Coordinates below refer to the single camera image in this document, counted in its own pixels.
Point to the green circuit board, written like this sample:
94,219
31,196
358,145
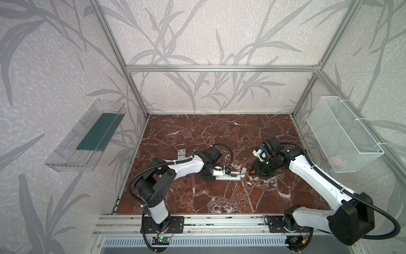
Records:
161,241

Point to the clear plastic wall tray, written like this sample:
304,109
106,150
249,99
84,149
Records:
83,147

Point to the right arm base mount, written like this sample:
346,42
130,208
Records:
275,224

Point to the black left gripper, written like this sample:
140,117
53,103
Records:
224,172

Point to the white wire mesh basket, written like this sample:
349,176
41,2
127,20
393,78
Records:
341,133

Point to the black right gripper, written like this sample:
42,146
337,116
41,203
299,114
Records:
260,168

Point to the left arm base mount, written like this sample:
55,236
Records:
173,224

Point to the white battery cover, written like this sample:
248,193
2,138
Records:
243,172

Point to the aluminium front rail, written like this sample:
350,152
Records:
193,225

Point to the plain white remote control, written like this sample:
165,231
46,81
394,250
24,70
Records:
227,175

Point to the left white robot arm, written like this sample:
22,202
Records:
151,186

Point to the aluminium cage frame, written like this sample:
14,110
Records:
317,70

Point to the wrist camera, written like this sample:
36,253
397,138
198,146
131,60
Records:
211,155
270,147

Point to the pink item in basket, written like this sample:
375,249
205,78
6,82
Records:
336,161

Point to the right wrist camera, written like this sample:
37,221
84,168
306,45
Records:
270,147

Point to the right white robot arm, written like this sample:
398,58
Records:
347,219

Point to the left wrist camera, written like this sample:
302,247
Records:
211,155

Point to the small metal bracket plate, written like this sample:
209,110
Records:
181,154

